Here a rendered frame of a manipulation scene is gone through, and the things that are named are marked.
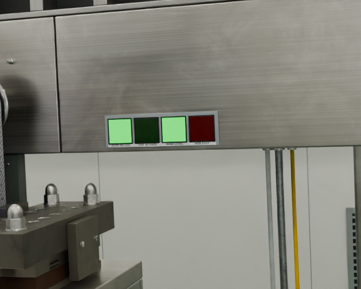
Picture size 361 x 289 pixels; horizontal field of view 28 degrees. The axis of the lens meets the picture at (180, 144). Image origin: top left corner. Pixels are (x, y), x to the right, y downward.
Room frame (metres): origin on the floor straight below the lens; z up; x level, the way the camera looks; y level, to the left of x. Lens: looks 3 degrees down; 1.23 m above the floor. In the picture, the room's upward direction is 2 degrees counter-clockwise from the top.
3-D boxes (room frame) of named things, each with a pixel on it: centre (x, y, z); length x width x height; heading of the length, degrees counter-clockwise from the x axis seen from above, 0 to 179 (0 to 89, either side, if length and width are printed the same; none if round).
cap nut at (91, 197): (1.55, 0.20, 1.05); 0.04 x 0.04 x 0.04
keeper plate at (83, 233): (1.40, 0.20, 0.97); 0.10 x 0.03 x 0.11; 163
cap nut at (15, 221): (1.24, 0.29, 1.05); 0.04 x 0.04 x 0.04
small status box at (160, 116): (1.50, 0.04, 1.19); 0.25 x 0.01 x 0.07; 73
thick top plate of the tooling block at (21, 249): (1.41, 0.29, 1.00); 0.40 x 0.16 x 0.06; 163
